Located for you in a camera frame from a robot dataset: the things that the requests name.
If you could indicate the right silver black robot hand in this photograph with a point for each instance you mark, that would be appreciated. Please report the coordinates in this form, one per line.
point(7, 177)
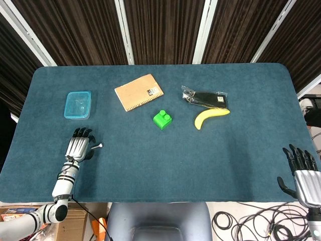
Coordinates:
point(303, 175)

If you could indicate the brown spiral notebook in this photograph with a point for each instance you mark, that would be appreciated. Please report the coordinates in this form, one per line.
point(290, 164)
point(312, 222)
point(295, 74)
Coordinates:
point(138, 92)

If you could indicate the white metal frame post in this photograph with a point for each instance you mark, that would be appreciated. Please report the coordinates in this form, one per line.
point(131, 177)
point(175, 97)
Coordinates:
point(124, 31)
point(273, 31)
point(204, 31)
point(27, 32)

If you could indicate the green toy block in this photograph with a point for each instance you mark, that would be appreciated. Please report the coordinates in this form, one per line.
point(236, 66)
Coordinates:
point(162, 120)

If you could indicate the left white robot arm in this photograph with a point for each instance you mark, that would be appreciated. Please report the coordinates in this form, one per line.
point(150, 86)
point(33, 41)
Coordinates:
point(52, 198)

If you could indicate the blue felt table mat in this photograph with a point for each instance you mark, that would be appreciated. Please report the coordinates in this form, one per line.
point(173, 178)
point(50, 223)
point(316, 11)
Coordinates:
point(150, 155)

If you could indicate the grey blue chair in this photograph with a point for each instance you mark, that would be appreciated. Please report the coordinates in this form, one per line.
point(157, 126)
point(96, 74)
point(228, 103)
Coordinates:
point(158, 221)

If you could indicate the brown cardboard box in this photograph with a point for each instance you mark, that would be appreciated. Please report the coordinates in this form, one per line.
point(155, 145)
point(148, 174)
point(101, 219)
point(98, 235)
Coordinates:
point(72, 221)

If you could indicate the silver metal screw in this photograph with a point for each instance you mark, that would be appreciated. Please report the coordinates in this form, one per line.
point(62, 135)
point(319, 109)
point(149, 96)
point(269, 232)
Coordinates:
point(97, 146)

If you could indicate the clear blue plastic box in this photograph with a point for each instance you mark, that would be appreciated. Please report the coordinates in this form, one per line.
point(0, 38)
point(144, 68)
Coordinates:
point(77, 105)

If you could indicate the black item in plastic bag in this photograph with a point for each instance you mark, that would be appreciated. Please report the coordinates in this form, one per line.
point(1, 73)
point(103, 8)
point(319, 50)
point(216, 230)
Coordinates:
point(205, 98)

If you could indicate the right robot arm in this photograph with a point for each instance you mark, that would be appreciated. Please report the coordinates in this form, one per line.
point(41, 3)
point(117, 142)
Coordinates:
point(315, 221)

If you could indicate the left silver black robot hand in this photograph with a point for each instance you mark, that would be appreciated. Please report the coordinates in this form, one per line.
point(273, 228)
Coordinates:
point(76, 146)

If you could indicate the yellow banana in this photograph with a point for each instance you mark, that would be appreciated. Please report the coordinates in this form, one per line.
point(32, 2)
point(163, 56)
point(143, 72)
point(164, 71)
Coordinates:
point(208, 117)

